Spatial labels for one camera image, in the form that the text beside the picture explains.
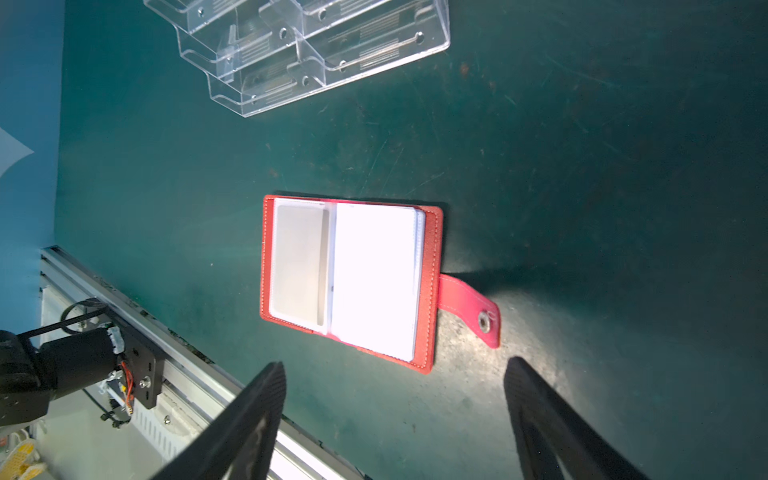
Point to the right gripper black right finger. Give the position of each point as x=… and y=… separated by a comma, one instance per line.
x=551, y=437

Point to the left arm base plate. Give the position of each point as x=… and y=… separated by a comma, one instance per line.
x=140, y=359

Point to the clear acrylic card organizer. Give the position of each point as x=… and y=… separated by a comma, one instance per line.
x=261, y=55

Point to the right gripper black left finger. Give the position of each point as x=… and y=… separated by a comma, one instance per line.
x=239, y=443

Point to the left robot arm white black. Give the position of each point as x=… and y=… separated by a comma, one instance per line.
x=31, y=378

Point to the red card holder wallet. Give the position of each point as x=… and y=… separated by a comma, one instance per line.
x=367, y=275

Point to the aluminium rail front frame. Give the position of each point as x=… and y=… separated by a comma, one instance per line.
x=192, y=391

